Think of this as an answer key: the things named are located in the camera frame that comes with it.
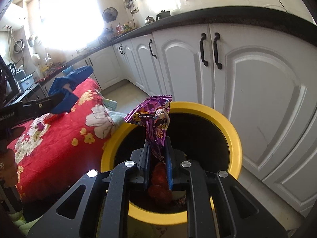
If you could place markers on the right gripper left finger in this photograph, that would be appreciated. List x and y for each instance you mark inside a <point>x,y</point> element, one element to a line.
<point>97,204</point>

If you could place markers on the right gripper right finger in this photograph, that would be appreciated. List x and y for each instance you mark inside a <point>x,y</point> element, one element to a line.
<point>217,204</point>

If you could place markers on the red plastic bag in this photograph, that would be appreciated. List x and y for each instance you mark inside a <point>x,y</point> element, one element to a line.
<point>159,189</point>

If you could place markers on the blue rubber glove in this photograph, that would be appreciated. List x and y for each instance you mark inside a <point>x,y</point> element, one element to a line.
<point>66,85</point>

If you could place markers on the purple snack wrapper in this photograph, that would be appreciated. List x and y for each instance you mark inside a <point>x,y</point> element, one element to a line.
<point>153,114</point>

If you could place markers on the yellow rimmed trash bin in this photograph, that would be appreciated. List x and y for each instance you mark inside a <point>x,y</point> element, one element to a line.
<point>197,133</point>

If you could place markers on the black kitchen countertop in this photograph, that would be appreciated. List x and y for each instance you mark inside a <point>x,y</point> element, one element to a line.
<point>244,15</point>

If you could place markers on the left hand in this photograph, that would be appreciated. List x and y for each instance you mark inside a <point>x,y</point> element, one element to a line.
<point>8,165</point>

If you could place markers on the black microwave oven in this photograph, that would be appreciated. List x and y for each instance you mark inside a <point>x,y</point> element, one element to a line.
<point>9,86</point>

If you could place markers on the red floral tablecloth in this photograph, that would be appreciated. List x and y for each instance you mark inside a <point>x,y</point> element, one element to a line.
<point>52,155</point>

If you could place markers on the steel kettle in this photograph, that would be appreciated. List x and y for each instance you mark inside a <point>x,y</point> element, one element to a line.
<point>149,20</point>

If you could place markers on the dark green pot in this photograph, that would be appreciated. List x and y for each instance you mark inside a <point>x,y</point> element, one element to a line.
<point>163,14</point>

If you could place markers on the wall fan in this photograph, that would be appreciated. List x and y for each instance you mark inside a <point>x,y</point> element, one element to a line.
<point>110,14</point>

